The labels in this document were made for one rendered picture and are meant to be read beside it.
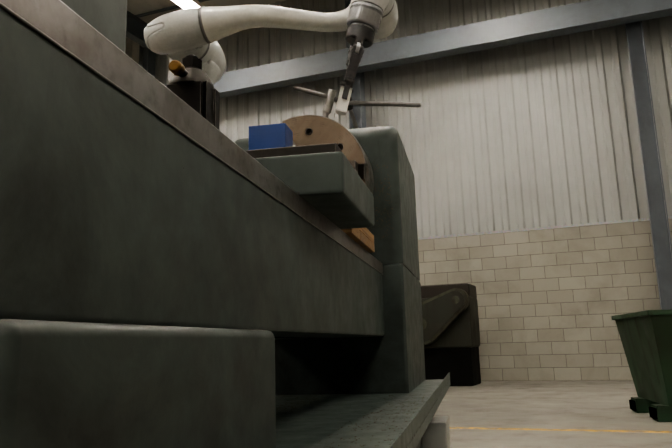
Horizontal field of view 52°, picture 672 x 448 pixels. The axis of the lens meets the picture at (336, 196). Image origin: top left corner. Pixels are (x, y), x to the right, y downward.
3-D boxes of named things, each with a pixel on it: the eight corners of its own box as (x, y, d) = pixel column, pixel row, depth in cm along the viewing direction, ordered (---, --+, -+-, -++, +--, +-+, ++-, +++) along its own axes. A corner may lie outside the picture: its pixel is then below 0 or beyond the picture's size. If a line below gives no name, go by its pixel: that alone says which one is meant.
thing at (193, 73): (179, 98, 127) (179, 83, 128) (220, 94, 126) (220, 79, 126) (160, 83, 120) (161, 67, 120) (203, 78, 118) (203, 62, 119)
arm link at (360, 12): (380, 20, 187) (375, 40, 186) (348, 11, 187) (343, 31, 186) (386, 7, 178) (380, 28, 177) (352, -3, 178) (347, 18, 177)
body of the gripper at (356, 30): (378, 26, 178) (369, 59, 176) (373, 38, 186) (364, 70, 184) (350, 19, 177) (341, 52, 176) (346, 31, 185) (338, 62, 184)
